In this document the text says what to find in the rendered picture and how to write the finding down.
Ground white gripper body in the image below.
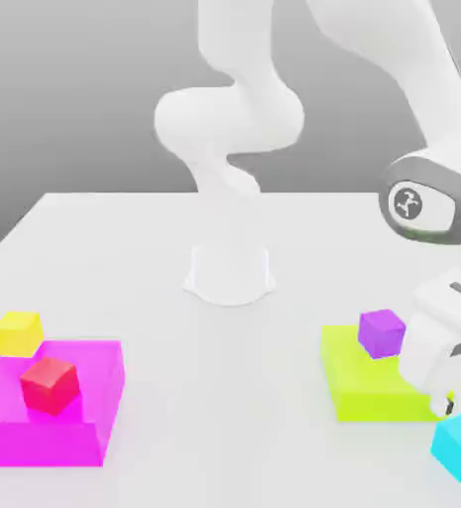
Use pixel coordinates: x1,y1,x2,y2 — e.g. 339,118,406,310
398,312,461,400

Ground small purple cube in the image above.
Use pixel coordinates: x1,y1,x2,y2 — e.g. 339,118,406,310
357,309,407,360

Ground small red cube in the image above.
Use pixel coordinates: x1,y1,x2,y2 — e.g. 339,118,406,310
19,355,81,417

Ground small yellow cube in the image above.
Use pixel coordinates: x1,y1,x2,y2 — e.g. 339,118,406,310
0,311,46,359

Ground large lime green box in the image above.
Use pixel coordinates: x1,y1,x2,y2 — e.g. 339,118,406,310
319,324,456,423

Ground large magenta box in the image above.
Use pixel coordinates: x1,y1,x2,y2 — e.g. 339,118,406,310
0,338,126,468

